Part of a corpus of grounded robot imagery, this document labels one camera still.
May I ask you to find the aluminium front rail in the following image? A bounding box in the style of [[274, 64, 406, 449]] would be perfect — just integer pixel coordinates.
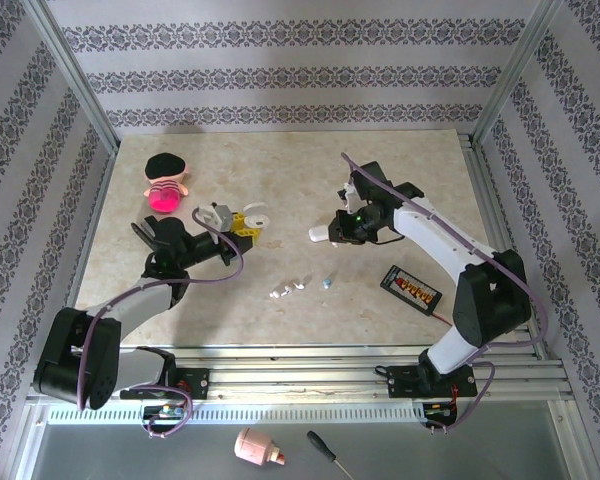
[[27, 344, 576, 404]]

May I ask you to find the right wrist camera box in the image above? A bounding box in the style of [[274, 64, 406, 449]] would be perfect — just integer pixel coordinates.
[[335, 180, 362, 215]]

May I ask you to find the black handled screwdriver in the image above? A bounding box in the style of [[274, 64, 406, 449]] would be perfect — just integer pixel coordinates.
[[305, 429, 354, 480]]

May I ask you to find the aluminium frame post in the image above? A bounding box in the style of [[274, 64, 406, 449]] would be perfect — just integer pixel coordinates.
[[22, 0, 120, 154], [470, 0, 566, 147]]

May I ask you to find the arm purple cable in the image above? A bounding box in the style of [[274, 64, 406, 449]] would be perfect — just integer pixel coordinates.
[[340, 152, 549, 436], [77, 205, 245, 440]]

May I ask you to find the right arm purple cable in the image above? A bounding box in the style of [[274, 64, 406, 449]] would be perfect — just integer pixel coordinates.
[[340, 152, 549, 436]]

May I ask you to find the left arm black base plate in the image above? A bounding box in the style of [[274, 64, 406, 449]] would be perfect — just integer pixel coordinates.
[[119, 367, 211, 400]]

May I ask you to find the aluminium side rail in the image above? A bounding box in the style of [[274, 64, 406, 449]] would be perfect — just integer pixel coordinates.
[[457, 130, 549, 361], [49, 142, 120, 364]]

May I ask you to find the plush doll pink dress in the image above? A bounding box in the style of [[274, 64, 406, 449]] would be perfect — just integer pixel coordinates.
[[143, 152, 192, 214]]

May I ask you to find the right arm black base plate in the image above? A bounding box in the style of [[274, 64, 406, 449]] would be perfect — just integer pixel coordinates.
[[385, 363, 479, 400]]

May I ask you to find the white slotted cable duct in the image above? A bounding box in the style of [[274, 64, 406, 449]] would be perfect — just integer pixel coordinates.
[[44, 403, 427, 425]]

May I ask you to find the white oval charging case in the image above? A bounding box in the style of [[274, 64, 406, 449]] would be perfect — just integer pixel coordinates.
[[242, 201, 273, 230]]

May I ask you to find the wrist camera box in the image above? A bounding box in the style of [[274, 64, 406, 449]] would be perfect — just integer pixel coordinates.
[[335, 180, 362, 215], [199, 202, 237, 234]]

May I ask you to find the pink toy bottle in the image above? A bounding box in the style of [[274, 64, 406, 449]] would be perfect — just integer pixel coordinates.
[[233, 427, 287, 467]]

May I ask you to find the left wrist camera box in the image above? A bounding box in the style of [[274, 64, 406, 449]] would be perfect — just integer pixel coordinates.
[[199, 202, 237, 234]]

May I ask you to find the grey metal base plate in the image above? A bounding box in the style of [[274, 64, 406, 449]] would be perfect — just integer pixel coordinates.
[[29, 423, 581, 480]]

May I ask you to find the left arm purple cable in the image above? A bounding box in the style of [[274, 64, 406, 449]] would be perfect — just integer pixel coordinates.
[[77, 205, 245, 440]]

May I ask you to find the black battery tester board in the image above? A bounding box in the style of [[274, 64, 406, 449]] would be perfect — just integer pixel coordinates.
[[378, 264, 442, 317]]

